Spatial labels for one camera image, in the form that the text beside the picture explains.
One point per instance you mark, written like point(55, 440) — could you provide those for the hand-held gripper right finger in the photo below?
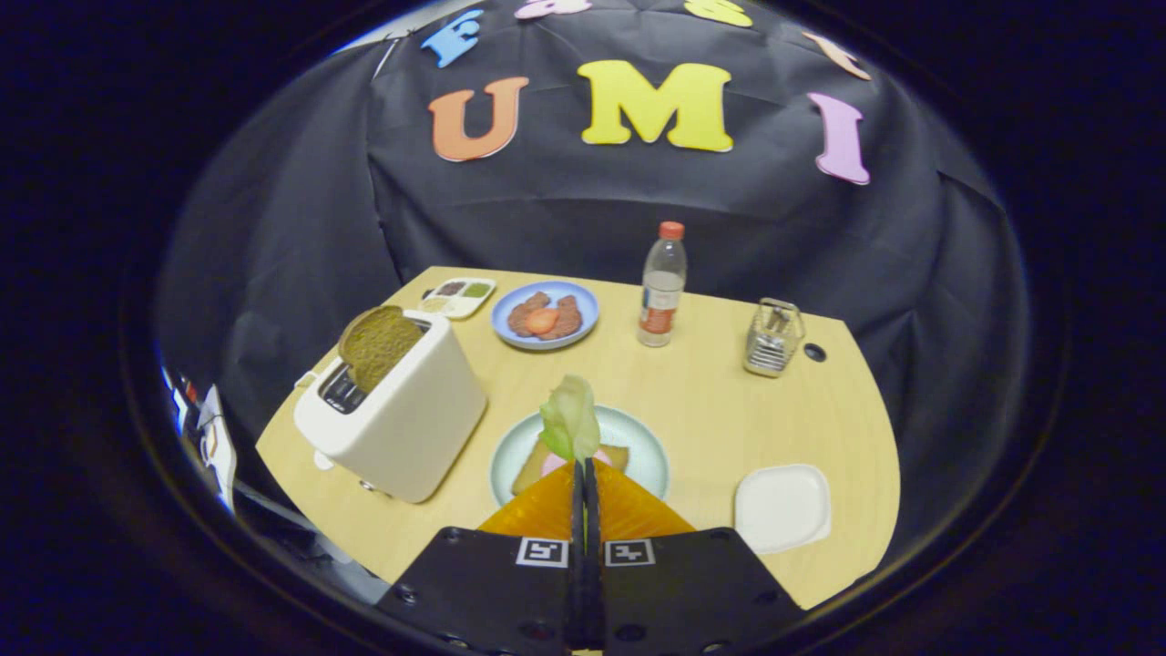
point(683, 592)

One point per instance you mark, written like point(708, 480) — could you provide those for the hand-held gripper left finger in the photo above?
point(492, 592)

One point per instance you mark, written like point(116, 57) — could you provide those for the green lettuce leaf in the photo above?
point(569, 419)

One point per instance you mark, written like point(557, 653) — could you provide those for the dark brown toast slice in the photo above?
point(378, 346)

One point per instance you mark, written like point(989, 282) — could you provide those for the light bread slice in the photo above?
point(528, 474)

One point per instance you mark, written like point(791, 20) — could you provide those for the white square plate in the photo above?
point(782, 508)

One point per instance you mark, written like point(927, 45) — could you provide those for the pink ham slice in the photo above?
point(552, 465)

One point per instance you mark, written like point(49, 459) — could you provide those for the pale green round plate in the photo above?
point(638, 446)

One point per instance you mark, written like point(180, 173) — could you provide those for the white toaster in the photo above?
point(410, 428)

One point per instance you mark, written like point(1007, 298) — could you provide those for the black table grommet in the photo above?
point(815, 352)

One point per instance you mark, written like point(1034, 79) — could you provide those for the brown meat patty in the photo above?
point(519, 319)
point(569, 317)

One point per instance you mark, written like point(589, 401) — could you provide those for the red tomato slice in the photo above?
point(542, 321)

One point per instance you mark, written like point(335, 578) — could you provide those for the metal utensil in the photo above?
point(777, 319)

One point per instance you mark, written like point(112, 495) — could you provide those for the blue round plate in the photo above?
point(588, 314)

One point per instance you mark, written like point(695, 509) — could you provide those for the white seasoning tray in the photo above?
point(458, 297)

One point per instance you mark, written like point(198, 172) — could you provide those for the clear bottle with red cap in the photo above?
point(661, 292)

